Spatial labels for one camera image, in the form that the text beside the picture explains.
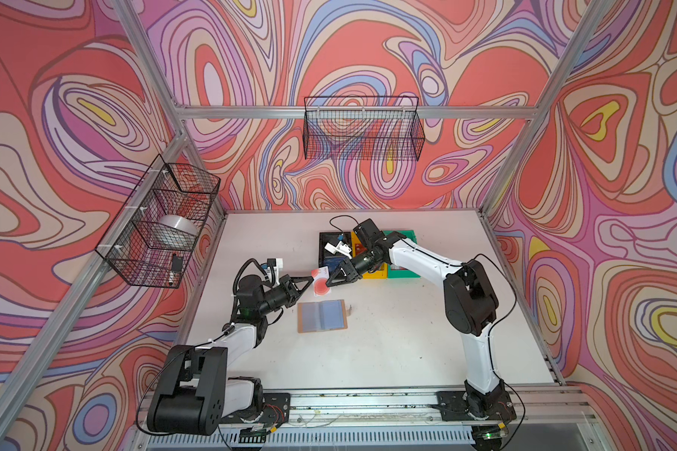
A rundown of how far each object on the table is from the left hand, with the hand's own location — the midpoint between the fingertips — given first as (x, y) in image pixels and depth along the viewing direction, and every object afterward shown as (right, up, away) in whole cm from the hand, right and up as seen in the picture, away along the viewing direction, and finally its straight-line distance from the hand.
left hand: (315, 281), depth 81 cm
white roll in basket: (-35, +14, -11) cm, 39 cm away
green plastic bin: (+34, +13, +22) cm, 42 cm away
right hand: (+5, -2, 0) cm, 6 cm away
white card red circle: (+1, +1, +1) cm, 2 cm away
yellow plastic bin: (+21, 0, +15) cm, 26 cm away
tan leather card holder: (+2, -13, +10) cm, 16 cm away
